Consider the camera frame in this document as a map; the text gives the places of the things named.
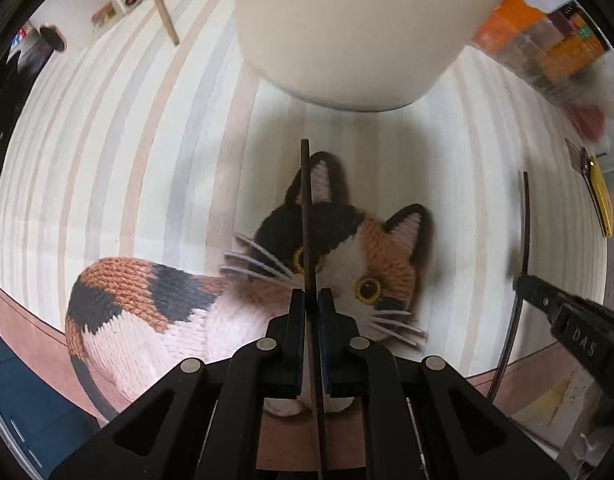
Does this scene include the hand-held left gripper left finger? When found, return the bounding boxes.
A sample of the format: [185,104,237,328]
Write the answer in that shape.
[47,289,308,480]

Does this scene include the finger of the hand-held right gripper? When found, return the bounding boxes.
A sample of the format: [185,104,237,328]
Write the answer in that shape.
[514,272,614,397]

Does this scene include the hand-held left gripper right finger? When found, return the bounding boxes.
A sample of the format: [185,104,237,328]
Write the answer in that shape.
[317,288,570,480]

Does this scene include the dark wooden chopstick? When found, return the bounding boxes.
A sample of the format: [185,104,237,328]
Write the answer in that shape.
[488,171,532,400]
[299,138,329,480]

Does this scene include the cream utensil cup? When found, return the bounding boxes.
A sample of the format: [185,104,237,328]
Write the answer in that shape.
[231,0,530,111]

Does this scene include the yellow utility knife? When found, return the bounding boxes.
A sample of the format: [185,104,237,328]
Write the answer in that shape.
[582,154,614,237]

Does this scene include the brown paper card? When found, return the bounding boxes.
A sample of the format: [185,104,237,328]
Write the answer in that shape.
[566,139,588,174]

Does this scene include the striped cat print placemat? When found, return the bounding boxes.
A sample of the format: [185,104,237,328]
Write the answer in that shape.
[0,0,610,426]

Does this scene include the orange packaged boxes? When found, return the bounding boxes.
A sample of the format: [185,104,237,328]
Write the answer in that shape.
[469,0,610,113]

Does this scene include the dark blue cloth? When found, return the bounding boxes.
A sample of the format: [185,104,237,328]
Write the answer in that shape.
[0,322,101,480]

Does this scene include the orange packet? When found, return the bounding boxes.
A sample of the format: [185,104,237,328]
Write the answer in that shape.
[549,24,608,69]
[474,0,538,55]

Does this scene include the light bamboo chopstick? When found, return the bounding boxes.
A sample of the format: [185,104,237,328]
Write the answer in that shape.
[152,0,181,47]

